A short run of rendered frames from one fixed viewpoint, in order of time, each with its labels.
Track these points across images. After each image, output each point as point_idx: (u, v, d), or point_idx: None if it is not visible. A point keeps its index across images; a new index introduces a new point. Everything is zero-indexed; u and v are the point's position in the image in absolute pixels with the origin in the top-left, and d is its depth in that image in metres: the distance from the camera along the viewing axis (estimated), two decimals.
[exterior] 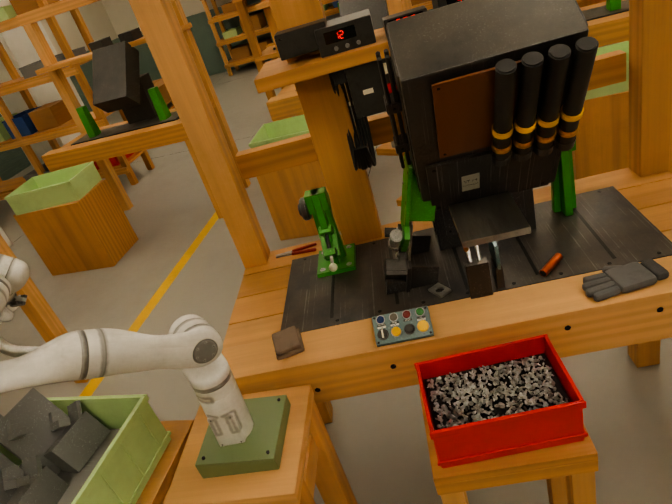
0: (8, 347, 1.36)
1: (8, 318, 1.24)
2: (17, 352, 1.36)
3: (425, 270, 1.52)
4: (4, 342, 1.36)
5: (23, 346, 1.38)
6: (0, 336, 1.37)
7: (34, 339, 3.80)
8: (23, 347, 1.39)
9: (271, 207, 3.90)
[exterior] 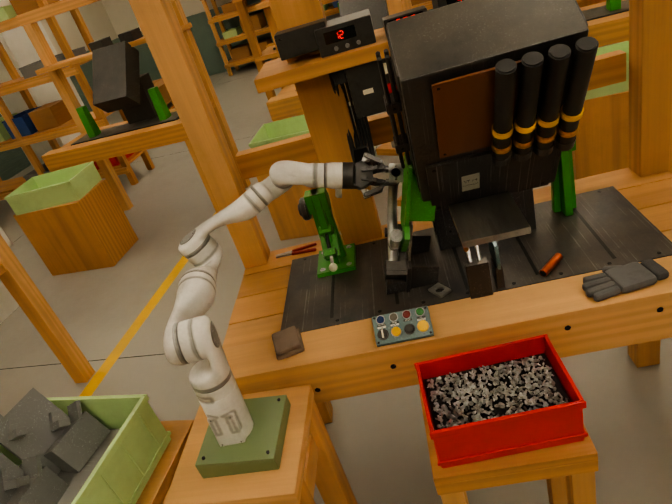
0: (387, 206, 1.60)
1: (335, 195, 1.57)
2: (387, 214, 1.61)
3: (425, 270, 1.52)
4: (388, 201, 1.59)
5: (391, 215, 1.59)
6: (394, 195, 1.58)
7: (34, 339, 3.80)
8: (395, 216, 1.59)
9: (271, 207, 3.90)
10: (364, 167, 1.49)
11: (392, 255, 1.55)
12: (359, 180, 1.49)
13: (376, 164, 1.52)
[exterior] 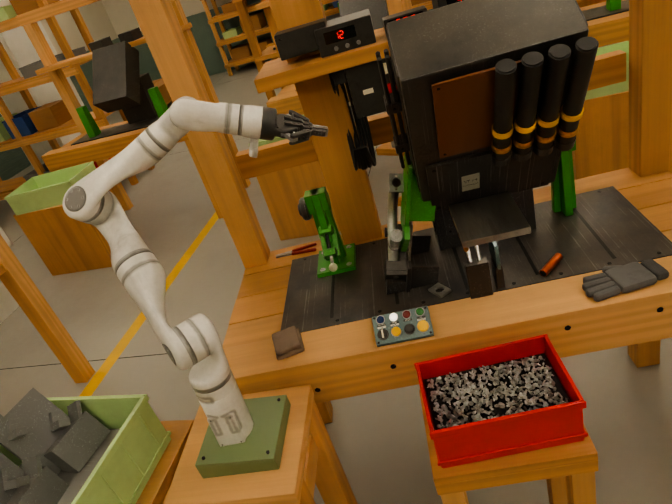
0: (387, 216, 1.59)
1: (248, 155, 1.26)
2: (387, 224, 1.60)
3: (425, 270, 1.52)
4: (388, 211, 1.59)
5: (391, 225, 1.58)
6: (394, 205, 1.57)
7: (34, 339, 3.80)
8: (395, 226, 1.58)
9: (271, 207, 3.90)
10: (288, 115, 1.26)
11: None
12: (282, 125, 1.23)
13: None
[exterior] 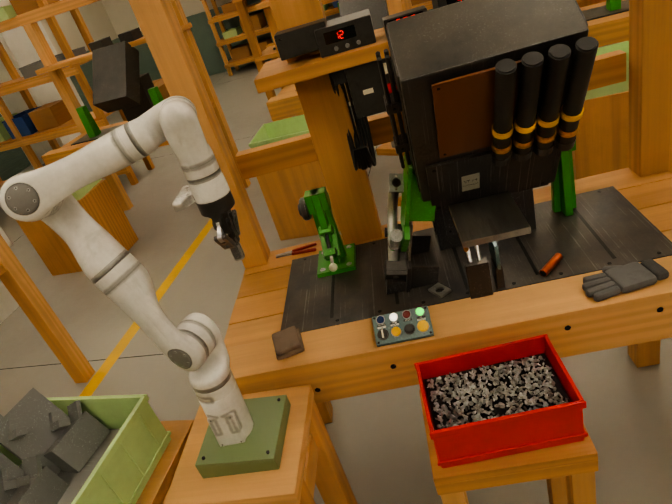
0: (387, 216, 1.59)
1: (173, 202, 1.06)
2: (387, 224, 1.60)
3: (425, 270, 1.52)
4: (388, 211, 1.59)
5: (391, 225, 1.58)
6: (394, 205, 1.57)
7: (34, 339, 3.80)
8: (395, 226, 1.58)
9: (271, 207, 3.90)
10: (233, 215, 1.14)
11: None
12: (224, 218, 1.10)
13: None
